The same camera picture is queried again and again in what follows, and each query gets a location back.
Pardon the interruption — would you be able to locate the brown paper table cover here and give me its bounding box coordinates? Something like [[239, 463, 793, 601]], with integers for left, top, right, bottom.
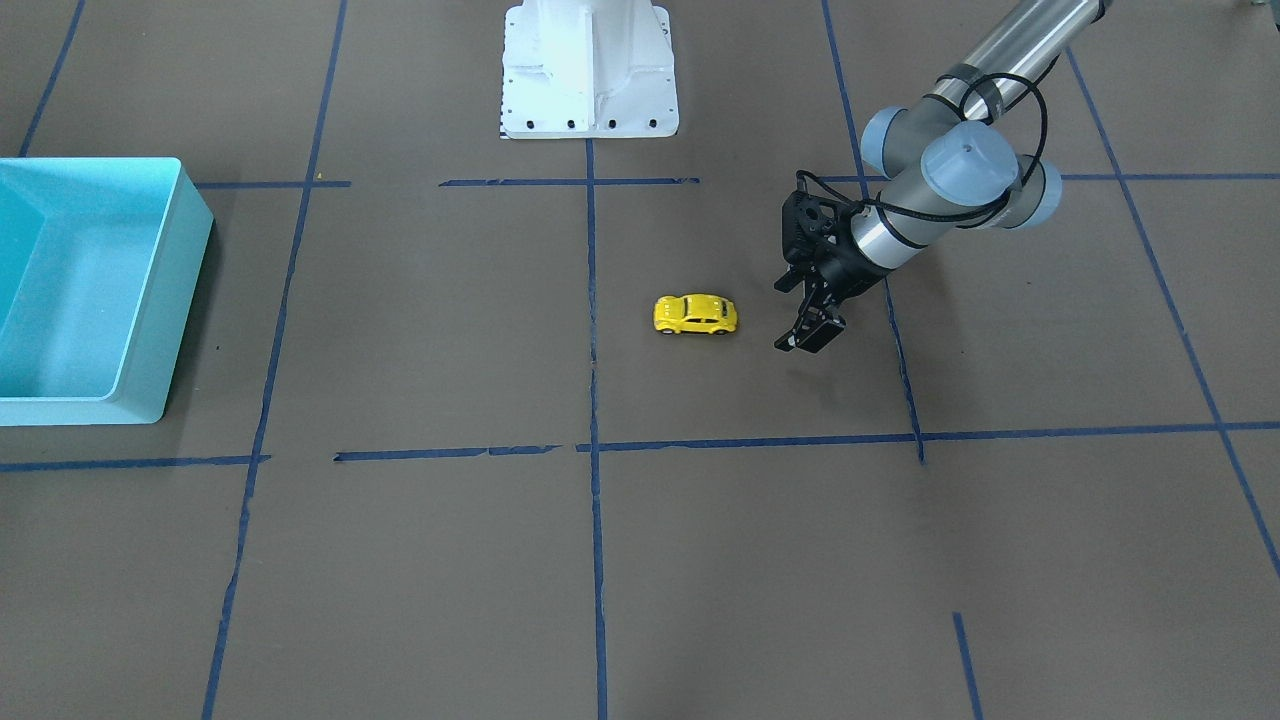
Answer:
[[3, 1, 1277, 719]]

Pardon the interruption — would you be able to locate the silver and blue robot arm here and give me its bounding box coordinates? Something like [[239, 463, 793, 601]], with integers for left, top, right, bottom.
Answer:
[[774, 1, 1110, 354]]

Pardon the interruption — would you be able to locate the teal plastic bin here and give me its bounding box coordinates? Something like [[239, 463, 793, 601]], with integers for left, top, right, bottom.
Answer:
[[1, 158, 212, 427]]

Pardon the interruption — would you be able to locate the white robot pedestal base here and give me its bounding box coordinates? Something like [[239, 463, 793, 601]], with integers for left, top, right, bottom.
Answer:
[[499, 1, 680, 140]]

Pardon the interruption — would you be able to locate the yellow beetle toy car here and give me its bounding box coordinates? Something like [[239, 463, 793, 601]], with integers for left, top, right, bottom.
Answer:
[[652, 293, 739, 336]]

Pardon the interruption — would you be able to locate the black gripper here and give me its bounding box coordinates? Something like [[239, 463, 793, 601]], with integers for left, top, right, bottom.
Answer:
[[774, 236, 890, 354]]

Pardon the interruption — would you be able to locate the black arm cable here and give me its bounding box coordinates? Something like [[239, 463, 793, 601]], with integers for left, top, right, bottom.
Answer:
[[795, 72, 1051, 251]]

